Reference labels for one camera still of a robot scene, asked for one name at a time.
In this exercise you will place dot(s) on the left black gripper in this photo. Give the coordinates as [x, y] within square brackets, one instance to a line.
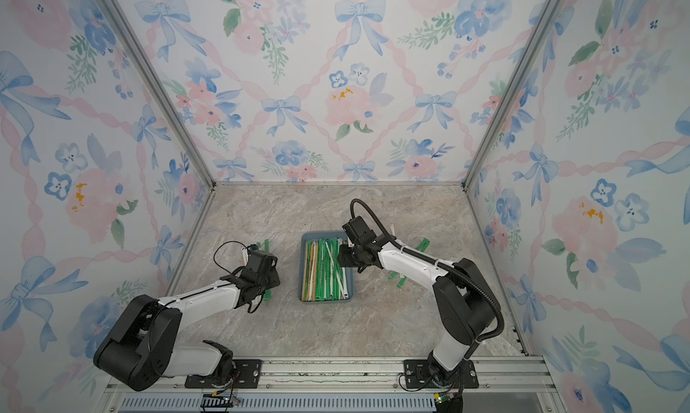
[276, 279]

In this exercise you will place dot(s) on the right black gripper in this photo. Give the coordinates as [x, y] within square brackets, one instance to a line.
[344, 256]

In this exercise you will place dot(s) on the blue plastic storage tray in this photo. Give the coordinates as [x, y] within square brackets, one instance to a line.
[314, 237]

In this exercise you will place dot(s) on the brown paper straw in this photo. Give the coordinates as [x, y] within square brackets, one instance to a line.
[309, 253]

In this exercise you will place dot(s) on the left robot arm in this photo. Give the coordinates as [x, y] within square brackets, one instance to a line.
[142, 346]

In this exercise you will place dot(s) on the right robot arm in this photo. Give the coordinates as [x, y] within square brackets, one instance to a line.
[469, 311]

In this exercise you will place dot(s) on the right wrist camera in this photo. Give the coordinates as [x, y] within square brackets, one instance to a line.
[358, 231]

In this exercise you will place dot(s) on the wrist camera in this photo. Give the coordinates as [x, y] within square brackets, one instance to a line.
[251, 249]
[358, 231]

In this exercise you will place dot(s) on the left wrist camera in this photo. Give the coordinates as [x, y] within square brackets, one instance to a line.
[251, 249]

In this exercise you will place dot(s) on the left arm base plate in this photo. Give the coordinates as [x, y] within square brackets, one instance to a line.
[237, 374]

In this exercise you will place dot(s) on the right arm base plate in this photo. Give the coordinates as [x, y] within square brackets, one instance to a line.
[421, 374]

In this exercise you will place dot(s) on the aluminium mounting rail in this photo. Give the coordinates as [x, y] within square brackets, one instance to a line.
[354, 384]

